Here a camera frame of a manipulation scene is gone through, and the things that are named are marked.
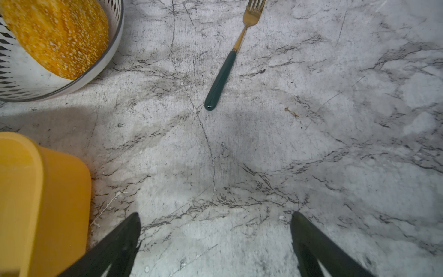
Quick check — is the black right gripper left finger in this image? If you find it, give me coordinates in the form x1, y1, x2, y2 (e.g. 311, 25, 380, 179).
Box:
59, 212, 141, 277

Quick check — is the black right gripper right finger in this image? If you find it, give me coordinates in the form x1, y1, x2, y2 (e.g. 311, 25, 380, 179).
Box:
290, 211, 373, 277

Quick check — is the yellow storage box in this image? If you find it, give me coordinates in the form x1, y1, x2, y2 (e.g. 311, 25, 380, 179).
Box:
1, 132, 92, 277

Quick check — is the patterned white bowl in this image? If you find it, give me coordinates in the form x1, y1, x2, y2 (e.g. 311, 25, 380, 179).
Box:
1, 1, 125, 103

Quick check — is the yellow bread loaf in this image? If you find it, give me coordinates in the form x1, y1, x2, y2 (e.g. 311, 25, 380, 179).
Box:
1, 1, 108, 80

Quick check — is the green handled gold fork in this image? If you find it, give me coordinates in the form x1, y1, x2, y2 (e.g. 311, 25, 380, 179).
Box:
204, 0, 266, 111

